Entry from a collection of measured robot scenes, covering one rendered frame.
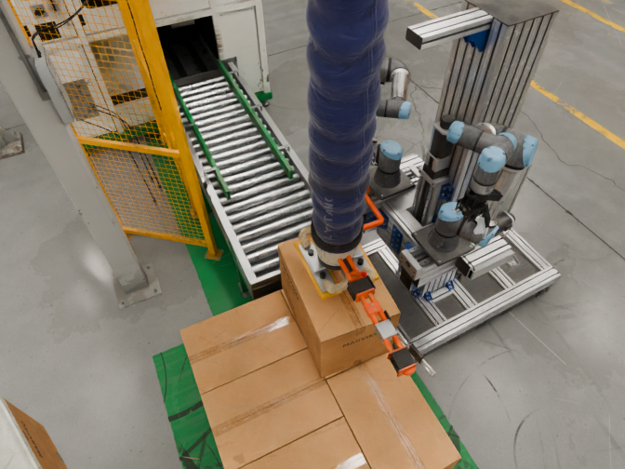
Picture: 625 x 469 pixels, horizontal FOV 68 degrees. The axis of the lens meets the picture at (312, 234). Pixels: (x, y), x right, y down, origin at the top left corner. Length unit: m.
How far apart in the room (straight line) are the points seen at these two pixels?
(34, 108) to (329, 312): 1.65
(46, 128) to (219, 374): 1.47
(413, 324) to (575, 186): 2.16
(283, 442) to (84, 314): 1.85
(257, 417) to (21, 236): 2.64
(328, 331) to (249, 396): 0.58
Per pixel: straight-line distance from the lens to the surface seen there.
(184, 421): 3.07
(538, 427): 3.23
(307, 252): 2.21
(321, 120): 1.50
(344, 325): 2.15
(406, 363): 1.81
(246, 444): 2.39
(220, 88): 4.26
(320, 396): 2.44
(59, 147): 2.68
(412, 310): 3.09
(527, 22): 1.99
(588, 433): 3.34
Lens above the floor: 2.83
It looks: 51 degrees down
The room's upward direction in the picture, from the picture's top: 1 degrees counter-clockwise
